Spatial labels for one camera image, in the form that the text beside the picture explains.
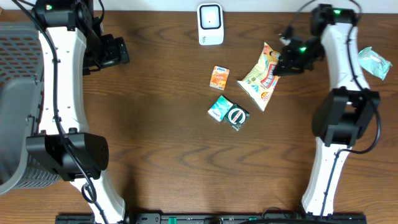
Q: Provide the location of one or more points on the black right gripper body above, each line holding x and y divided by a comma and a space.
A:
305, 54

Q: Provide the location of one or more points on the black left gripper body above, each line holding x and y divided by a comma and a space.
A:
104, 50

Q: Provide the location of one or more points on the yellow snack bag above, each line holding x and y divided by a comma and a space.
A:
260, 82

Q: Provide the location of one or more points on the teal snack packet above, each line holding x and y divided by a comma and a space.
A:
373, 63

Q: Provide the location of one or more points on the orange small box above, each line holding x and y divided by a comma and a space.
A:
219, 77

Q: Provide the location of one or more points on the dark green round-label packet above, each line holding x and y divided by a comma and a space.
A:
236, 117

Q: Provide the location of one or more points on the light teal small packet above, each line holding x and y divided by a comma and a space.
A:
220, 108

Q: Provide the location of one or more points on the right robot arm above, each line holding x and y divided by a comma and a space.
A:
345, 113

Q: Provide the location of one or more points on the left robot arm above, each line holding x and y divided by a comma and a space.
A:
74, 45

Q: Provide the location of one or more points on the white barcode scanner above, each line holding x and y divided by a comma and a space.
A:
210, 24

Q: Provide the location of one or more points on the grey plastic mesh basket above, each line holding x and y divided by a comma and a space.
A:
21, 106

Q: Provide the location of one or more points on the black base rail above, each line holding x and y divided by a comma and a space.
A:
279, 217

